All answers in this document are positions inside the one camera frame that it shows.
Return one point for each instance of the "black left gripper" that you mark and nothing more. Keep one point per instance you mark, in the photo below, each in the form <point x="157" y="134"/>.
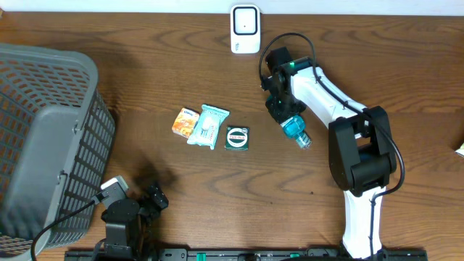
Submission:
<point x="162" y="201"/>

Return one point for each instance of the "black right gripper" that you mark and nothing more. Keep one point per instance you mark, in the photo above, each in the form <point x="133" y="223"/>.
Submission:
<point x="280" y="115"/>

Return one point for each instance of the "blue mouthwash bottle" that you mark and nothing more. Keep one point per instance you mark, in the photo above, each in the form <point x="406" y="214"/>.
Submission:
<point x="289" y="118"/>

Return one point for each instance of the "green square box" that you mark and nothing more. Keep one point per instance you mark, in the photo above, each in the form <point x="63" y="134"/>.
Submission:
<point x="237" y="138"/>

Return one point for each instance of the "teal wet wipes pack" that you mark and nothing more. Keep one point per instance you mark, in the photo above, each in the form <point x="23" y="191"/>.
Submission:
<point x="207" y="128"/>

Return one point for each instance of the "small orange snack packet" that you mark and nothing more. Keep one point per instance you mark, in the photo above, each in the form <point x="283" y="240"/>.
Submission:
<point x="185" y="122"/>

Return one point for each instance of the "yellow snack bag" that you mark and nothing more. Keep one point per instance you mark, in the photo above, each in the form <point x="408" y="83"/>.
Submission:
<point x="460" y="151"/>

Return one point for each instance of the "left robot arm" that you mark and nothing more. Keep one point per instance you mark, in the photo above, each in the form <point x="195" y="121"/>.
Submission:
<point x="126" y="220"/>

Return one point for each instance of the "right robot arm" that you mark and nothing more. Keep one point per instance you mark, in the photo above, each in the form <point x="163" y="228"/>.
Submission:
<point x="359" y="154"/>

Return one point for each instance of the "white barcode scanner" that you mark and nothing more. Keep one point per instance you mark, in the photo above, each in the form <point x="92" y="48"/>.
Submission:
<point x="245" y="29"/>

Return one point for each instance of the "grey plastic shopping basket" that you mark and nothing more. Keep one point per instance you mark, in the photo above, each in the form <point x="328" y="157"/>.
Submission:
<point x="56" y="138"/>

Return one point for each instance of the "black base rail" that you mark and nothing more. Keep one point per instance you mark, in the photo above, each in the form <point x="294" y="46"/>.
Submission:
<point x="268" y="255"/>

